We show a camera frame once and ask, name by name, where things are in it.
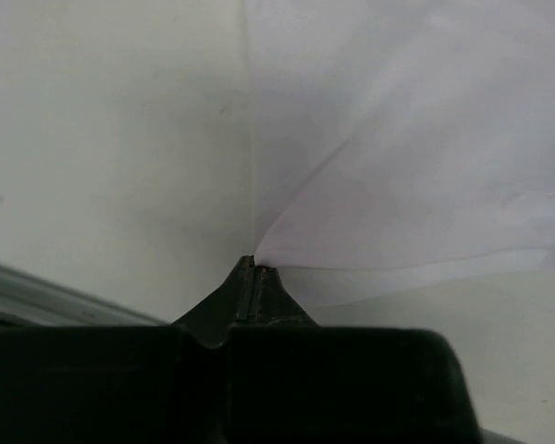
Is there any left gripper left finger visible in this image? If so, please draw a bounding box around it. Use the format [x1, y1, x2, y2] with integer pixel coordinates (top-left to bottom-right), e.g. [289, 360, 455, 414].
[170, 256, 254, 349]

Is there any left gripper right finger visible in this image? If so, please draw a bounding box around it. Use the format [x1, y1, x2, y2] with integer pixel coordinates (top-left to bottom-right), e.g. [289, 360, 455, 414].
[247, 266, 317, 327]

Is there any white t-shirt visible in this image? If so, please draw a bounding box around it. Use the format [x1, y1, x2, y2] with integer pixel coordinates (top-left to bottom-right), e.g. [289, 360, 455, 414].
[240, 0, 555, 312]

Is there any aluminium table rail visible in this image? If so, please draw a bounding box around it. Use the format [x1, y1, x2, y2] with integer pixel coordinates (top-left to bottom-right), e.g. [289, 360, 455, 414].
[0, 265, 163, 327]

